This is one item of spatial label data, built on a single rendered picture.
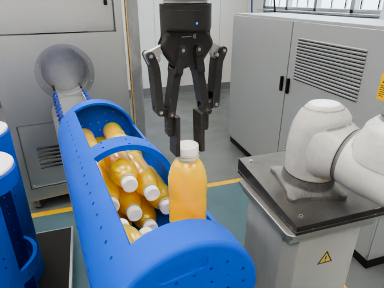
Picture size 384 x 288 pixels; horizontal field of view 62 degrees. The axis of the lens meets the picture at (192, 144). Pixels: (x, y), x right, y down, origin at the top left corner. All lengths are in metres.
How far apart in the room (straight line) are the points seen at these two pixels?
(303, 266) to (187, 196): 0.59
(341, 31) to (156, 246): 1.94
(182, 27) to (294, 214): 0.64
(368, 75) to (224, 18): 4.18
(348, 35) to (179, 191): 1.80
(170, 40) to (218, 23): 5.47
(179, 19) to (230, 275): 0.42
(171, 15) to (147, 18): 5.12
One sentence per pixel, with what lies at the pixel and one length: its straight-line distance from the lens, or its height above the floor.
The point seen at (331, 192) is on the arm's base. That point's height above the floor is 1.06.
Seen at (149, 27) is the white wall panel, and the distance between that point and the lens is 5.60.
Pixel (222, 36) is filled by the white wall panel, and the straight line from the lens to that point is 5.99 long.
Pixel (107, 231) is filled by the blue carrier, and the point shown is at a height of 1.19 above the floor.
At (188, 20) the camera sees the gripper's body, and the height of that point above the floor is 1.55.
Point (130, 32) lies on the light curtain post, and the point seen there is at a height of 1.42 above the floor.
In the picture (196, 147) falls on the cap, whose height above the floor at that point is 1.35.
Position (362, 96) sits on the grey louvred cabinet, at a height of 1.06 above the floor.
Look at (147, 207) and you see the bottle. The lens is 0.93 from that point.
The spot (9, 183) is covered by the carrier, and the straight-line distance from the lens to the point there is 1.30.
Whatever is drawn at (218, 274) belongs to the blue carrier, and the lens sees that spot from 0.58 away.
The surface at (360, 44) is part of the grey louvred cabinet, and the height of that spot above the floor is 1.34.
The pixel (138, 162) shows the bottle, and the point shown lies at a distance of 0.93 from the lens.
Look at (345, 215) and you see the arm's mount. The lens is 1.00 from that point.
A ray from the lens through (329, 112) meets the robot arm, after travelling 0.91.
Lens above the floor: 1.57
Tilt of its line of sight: 24 degrees down
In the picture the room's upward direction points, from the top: straight up
